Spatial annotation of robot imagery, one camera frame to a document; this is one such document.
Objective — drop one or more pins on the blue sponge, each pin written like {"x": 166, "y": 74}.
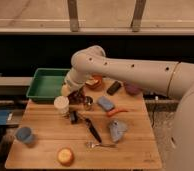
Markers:
{"x": 105, "y": 103}

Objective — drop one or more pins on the blue plastic cup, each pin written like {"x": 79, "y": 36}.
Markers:
{"x": 24, "y": 135}

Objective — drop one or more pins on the orange bowl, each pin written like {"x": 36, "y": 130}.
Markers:
{"x": 94, "y": 82}

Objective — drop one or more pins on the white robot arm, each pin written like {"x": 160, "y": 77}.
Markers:
{"x": 169, "y": 78}

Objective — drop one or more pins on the small black clip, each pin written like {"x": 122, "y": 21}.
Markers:
{"x": 73, "y": 117}

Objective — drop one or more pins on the black handled knife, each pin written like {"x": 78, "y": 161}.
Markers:
{"x": 91, "y": 128}

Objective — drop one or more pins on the blue chair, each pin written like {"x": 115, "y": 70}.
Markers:
{"x": 4, "y": 116}

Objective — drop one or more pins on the yellow apple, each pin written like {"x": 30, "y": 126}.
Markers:
{"x": 65, "y": 156}

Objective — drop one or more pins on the black rectangular block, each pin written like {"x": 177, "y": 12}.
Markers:
{"x": 114, "y": 88}

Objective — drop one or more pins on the dark red grape bunch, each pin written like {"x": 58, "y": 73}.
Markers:
{"x": 77, "y": 97}

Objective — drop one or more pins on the green plastic tray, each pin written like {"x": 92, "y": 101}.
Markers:
{"x": 46, "y": 84}

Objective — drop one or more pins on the purple bowl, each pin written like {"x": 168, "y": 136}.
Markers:
{"x": 132, "y": 89}

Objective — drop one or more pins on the small metal cup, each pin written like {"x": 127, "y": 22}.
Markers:
{"x": 87, "y": 103}

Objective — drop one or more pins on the metal fork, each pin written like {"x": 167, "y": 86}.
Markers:
{"x": 92, "y": 145}

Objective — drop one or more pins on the grey blue cloth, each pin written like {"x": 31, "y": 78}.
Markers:
{"x": 117, "y": 129}

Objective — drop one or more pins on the white paper cup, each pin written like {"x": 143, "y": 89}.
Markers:
{"x": 61, "y": 103}

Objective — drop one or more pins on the orange carrot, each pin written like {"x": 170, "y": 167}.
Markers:
{"x": 115, "y": 111}

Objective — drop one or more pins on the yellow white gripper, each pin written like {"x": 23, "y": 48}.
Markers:
{"x": 65, "y": 90}

